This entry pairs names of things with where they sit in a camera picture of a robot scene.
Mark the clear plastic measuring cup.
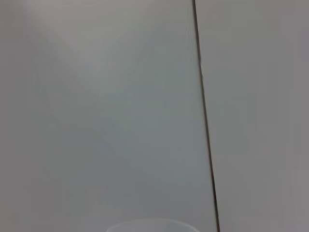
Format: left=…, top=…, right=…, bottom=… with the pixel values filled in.
left=106, top=218, right=201, bottom=232

